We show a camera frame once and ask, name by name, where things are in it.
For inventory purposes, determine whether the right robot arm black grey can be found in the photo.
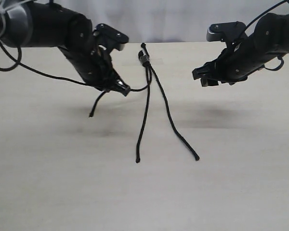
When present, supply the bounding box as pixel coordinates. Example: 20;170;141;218
192;13;289;87

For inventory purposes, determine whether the left robot arm black grey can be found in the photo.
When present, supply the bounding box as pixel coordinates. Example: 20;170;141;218
0;0;131;96

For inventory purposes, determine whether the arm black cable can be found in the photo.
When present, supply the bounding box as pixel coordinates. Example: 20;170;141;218
231;0;289;71
0;38;106;93

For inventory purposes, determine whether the white zip tie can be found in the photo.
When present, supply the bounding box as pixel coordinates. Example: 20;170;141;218
0;0;32;38

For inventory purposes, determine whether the clear adhesive tape strip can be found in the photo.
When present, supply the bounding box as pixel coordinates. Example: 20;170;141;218
121;58;165;66

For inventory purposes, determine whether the right wrist camera grey black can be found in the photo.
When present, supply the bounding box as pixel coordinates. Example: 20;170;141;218
206;21;248;43

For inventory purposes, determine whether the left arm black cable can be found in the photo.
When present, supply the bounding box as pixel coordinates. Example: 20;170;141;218
0;38;106;93

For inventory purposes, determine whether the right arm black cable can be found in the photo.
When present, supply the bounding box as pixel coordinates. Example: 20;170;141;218
231;0;289;71

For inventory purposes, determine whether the white backdrop curtain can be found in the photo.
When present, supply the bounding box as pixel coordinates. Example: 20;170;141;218
56;0;278;43

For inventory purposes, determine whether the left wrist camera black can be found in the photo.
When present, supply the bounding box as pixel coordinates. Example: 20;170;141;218
93;24;129;53

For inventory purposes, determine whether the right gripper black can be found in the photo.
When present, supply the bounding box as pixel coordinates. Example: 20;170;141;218
192;36;277;87

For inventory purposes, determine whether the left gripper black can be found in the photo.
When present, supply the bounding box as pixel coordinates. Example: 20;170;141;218
58;46;131;97

